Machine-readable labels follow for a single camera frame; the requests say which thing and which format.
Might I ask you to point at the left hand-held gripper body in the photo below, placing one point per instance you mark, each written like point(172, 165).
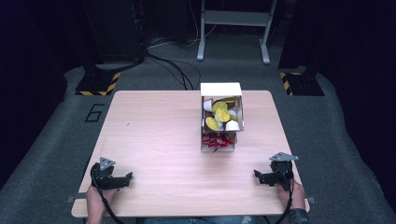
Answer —
point(104, 177)

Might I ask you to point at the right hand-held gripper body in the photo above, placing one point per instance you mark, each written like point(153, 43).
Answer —
point(281, 171)

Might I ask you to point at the person's left hand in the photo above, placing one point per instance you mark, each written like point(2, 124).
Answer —
point(96, 197)

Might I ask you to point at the person's right hand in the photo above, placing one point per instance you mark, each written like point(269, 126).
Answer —
point(295, 194)

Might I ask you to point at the pile of red packets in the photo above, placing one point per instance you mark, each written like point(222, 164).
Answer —
point(216, 140)

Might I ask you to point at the pile of coffee capsules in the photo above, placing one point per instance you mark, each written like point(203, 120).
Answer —
point(221, 114)

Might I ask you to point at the black striped stand base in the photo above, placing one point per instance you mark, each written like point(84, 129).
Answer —
point(99, 83)
point(303, 84)

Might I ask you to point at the white two-tier organizer box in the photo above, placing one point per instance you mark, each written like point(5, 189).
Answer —
point(221, 89)

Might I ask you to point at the black cabinet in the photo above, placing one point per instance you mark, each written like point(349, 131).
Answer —
point(118, 28)

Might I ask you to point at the grey table bracket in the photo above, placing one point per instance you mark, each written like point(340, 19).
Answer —
point(72, 199)
point(311, 200)

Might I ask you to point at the white metal desk frame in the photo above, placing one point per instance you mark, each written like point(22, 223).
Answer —
point(236, 18)

